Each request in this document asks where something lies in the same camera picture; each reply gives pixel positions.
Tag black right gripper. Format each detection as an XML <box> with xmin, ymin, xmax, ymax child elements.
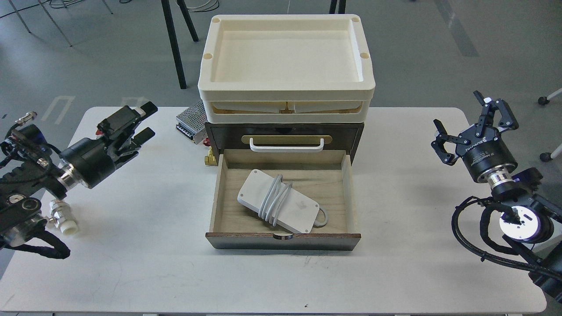
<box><xmin>431</xmin><ymin>90</ymin><xmax>519</xmax><ymax>183</ymax></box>

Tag black table leg right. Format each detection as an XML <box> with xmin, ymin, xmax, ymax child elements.
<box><xmin>329</xmin><ymin>0</ymin><xmax>346</xmax><ymax>14</ymax></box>

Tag cream plastic lower tray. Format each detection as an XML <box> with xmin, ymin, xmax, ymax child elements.
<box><xmin>203</xmin><ymin>101</ymin><xmax>369</xmax><ymax>124</ymax></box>

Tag open wooden drawer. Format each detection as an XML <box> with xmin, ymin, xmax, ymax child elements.
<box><xmin>205</xmin><ymin>150</ymin><xmax>361</xmax><ymax>251</ymax></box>

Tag metal mesh power supply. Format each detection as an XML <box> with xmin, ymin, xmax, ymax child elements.
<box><xmin>175</xmin><ymin>99</ymin><xmax>207</xmax><ymax>144</ymax></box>

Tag grey chair frame legs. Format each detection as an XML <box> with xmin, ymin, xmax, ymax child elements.
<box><xmin>1</xmin><ymin>0</ymin><xmax>86</xmax><ymax>47</ymax></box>

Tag brass fitting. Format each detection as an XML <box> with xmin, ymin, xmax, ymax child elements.
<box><xmin>203</xmin><ymin>147</ymin><xmax>218</xmax><ymax>166</ymax></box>

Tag black table leg left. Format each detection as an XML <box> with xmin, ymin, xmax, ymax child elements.
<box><xmin>161</xmin><ymin>0</ymin><xmax>199</xmax><ymax>90</ymax></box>

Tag cream plastic top tray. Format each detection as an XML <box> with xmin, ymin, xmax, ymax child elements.
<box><xmin>198</xmin><ymin>14</ymin><xmax>375</xmax><ymax>102</ymax></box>

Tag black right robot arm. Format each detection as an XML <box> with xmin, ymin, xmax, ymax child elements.
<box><xmin>431</xmin><ymin>91</ymin><xmax>562</xmax><ymax>302</ymax></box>

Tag cables on floor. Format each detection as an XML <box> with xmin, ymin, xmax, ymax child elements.
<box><xmin>48</xmin><ymin>0</ymin><xmax>220</xmax><ymax>13</ymax></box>

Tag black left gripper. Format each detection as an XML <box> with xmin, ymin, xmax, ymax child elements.
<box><xmin>59</xmin><ymin>102</ymin><xmax>158</xmax><ymax>188</ymax></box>

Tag office chair caster base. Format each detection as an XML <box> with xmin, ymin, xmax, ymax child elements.
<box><xmin>538</xmin><ymin>87</ymin><xmax>562</xmax><ymax>162</ymax></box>

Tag metal valve white fitting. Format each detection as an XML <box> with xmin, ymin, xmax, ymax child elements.
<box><xmin>45</xmin><ymin>199</ymin><xmax>79</xmax><ymax>236</ymax></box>

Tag white drawer handle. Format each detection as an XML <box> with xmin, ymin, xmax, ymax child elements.
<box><xmin>249</xmin><ymin>137</ymin><xmax>324</xmax><ymax>153</ymax></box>

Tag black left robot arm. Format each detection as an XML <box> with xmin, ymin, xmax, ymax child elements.
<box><xmin>0</xmin><ymin>102</ymin><xmax>157</xmax><ymax>259</ymax></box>

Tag white power adapter with cable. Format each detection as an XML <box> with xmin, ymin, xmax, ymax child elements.
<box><xmin>237</xmin><ymin>169</ymin><xmax>328</xmax><ymax>233</ymax></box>

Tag cream plastic tray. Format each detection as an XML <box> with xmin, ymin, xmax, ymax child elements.
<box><xmin>203</xmin><ymin>101</ymin><xmax>369</xmax><ymax>124</ymax></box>
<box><xmin>198</xmin><ymin>14</ymin><xmax>375</xmax><ymax>102</ymax></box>

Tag black table leg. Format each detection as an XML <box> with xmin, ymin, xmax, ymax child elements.
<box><xmin>161</xmin><ymin>0</ymin><xmax>199</xmax><ymax>90</ymax></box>
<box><xmin>329</xmin><ymin>0</ymin><xmax>346</xmax><ymax>14</ymax></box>

